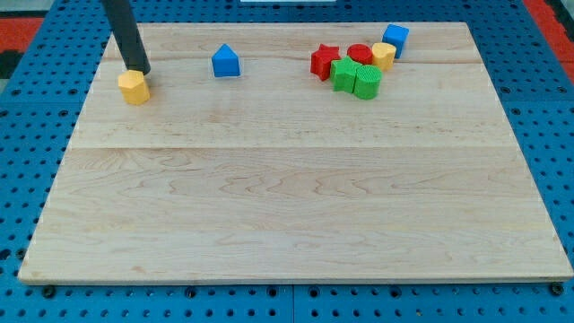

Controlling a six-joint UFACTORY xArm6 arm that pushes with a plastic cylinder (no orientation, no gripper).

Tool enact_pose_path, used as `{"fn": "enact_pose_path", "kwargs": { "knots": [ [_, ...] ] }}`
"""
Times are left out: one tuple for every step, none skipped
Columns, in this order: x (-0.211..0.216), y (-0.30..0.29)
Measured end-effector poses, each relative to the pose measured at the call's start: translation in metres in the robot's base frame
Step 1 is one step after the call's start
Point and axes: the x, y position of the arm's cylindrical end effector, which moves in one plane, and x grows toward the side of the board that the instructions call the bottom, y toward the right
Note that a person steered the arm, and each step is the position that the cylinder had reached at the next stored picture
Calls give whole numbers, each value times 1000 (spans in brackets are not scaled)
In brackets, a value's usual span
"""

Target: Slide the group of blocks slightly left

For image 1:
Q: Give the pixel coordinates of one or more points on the wooden board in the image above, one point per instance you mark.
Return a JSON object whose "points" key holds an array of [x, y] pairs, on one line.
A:
{"points": [[273, 178]]}

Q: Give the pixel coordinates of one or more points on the green star block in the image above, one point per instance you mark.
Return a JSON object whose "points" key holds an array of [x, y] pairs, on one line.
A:
{"points": [[343, 74]]}

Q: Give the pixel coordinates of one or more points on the red star block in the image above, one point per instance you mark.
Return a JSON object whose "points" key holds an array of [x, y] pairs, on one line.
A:
{"points": [[321, 59]]}

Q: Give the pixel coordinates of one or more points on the green cylinder block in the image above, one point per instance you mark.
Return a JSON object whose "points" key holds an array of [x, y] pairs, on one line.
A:
{"points": [[367, 82]]}

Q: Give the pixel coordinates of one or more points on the blue triangle block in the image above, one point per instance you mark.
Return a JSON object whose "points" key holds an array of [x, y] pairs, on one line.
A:
{"points": [[226, 62]]}

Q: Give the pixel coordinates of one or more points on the red cylinder block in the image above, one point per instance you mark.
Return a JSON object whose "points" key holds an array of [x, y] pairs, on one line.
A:
{"points": [[360, 53]]}

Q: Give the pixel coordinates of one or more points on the yellow heart block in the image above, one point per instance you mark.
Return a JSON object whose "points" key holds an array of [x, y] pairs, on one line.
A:
{"points": [[383, 55]]}

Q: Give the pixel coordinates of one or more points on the blue cube block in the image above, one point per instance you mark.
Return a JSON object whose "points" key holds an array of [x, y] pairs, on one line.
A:
{"points": [[396, 35]]}

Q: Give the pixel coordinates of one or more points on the yellow hexagon block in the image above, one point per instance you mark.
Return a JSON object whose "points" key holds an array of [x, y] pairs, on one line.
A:
{"points": [[133, 87]]}

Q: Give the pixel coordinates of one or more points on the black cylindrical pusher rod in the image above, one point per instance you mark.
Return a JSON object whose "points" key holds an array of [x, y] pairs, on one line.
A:
{"points": [[124, 28]]}

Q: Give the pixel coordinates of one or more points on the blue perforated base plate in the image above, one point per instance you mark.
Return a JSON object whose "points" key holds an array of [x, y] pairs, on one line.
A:
{"points": [[43, 99]]}

